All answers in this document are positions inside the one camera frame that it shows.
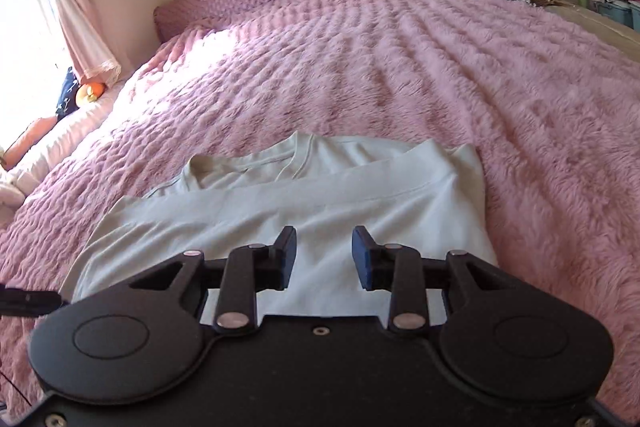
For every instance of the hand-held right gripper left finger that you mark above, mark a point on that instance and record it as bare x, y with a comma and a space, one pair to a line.
290, 257

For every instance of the teal storage bin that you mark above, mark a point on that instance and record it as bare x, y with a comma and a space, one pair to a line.
615, 13

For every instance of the white crumpled cloth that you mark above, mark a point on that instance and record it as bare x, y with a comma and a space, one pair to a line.
10, 189

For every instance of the orange plush toy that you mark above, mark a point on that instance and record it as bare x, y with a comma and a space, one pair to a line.
90, 93

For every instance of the navy patterned pillow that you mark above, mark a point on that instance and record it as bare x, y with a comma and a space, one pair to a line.
67, 94

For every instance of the window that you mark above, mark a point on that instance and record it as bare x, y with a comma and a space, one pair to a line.
25, 7

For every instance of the pale pink window cushion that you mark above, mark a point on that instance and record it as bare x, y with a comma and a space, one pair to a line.
75, 127

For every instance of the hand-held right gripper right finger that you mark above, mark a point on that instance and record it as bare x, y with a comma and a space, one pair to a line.
361, 257

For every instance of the orange bolster cushion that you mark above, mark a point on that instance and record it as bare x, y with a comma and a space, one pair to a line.
30, 139

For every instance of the pale printed sweatshirt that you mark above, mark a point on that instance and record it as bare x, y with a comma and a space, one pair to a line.
300, 202

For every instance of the beige bed frame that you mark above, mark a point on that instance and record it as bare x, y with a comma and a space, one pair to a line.
600, 32

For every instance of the pink fluffy blanket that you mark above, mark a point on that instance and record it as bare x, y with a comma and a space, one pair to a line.
400, 57

